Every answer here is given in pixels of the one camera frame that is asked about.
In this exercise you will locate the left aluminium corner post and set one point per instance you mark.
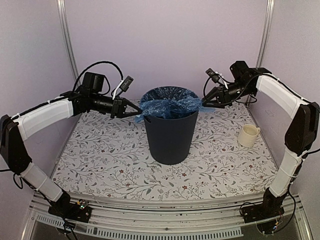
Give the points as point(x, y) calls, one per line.
point(62, 13)

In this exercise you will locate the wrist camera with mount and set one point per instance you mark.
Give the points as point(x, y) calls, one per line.
point(216, 77)
point(123, 86)

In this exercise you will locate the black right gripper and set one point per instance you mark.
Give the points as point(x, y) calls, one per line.
point(217, 92)

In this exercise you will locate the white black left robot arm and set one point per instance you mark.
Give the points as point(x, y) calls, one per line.
point(25, 143)

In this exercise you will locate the dark grey trash bin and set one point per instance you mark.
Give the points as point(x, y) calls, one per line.
point(170, 140)

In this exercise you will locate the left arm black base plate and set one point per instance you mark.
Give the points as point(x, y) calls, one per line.
point(78, 211)

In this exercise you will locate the floral patterned table mat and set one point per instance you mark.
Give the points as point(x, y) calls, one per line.
point(110, 158)

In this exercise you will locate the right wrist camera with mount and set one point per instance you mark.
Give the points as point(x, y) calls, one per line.
point(216, 77)

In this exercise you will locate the cream ceramic mug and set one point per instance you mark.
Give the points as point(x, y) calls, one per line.
point(248, 135)

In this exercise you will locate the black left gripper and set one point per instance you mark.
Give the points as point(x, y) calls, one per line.
point(121, 112)

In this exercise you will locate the right aluminium corner post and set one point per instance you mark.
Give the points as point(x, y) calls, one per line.
point(265, 32)

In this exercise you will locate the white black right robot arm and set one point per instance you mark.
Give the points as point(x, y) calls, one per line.
point(298, 139)

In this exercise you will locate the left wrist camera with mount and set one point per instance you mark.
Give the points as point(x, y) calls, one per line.
point(123, 86)

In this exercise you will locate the blue plastic trash bag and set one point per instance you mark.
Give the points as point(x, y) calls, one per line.
point(168, 102)

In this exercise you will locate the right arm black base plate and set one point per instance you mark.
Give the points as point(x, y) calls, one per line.
point(252, 212)

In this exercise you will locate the aluminium corner post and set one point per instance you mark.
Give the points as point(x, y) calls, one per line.
point(62, 13)
point(265, 32)

